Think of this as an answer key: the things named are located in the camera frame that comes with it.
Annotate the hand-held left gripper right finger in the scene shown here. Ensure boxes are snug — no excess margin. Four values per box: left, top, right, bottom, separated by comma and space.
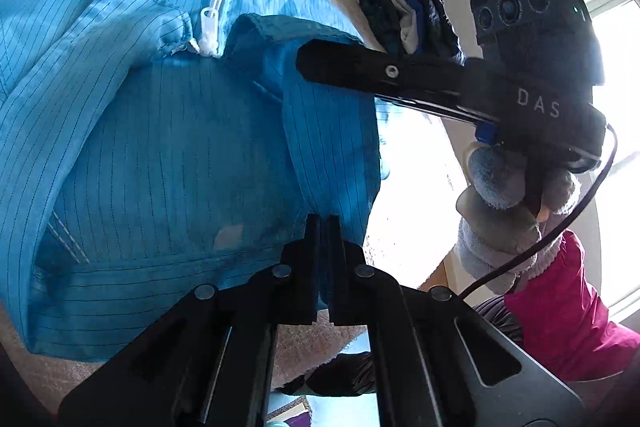
327, 216, 586, 427

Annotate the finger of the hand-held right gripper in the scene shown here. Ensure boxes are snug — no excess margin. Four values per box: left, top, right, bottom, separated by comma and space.
295, 38, 467, 102
375, 94, 499, 144

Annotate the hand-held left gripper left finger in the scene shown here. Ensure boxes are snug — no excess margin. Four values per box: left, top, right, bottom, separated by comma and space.
57, 214, 323, 427

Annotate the blue striped jacket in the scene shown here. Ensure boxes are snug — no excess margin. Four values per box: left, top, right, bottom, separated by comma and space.
0, 0, 386, 360

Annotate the person's right forearm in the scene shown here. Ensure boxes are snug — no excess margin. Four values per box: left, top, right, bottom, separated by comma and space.
502, 231, 640, 382

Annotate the pile of dark folded clothes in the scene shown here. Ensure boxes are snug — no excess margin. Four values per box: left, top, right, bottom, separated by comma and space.
357, 0, 421, 56

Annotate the person's right hand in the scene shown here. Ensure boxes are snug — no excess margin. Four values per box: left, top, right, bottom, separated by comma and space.
456, 144, 582, 295

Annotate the navy puffer jacket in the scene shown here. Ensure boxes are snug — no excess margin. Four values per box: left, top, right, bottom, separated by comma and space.
397, 0, 466, 64

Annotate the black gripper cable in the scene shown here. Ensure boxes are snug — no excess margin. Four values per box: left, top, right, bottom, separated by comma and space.
459, 122, 619, 303

